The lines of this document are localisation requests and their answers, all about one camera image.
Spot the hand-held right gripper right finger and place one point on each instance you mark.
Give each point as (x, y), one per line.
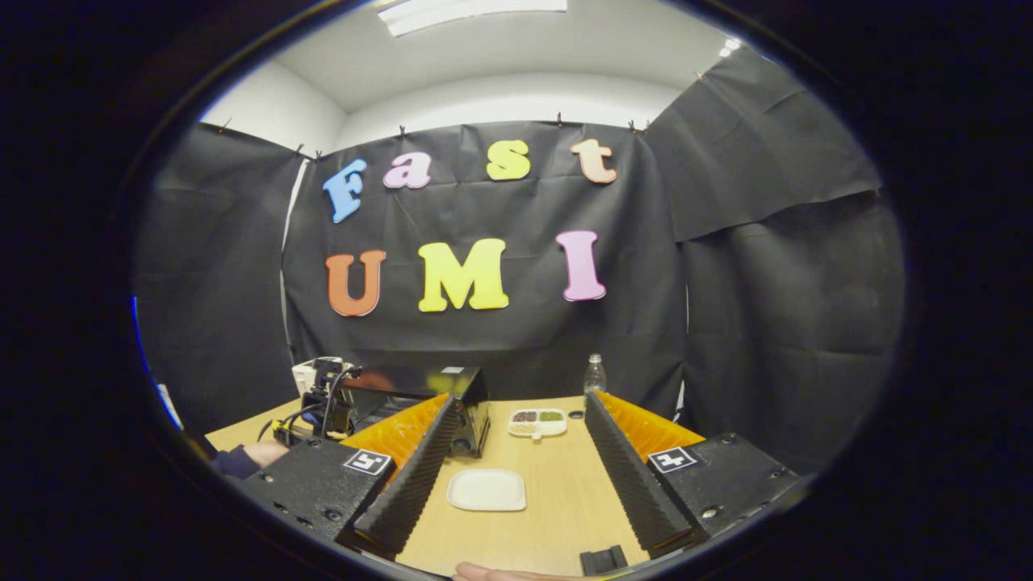
(629, 484)

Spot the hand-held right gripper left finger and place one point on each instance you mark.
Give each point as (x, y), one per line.
(411, 484)

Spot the black electric oven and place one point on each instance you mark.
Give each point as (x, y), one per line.
(468, 403)

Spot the white toaster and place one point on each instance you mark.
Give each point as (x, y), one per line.
(301, 375)

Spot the white square plate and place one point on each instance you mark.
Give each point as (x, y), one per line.
(486, 490)

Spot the white divided snack dish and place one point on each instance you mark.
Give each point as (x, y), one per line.
(537, 422)

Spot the clear water bottle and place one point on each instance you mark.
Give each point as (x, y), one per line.
(595, 378)

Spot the black backdrop cloth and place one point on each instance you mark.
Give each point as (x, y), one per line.
(726, 323)

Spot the large ceiling light panel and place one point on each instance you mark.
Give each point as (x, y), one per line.
(468, 10)

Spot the small ceiling light panel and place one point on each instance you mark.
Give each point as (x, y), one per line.
(730, 46)

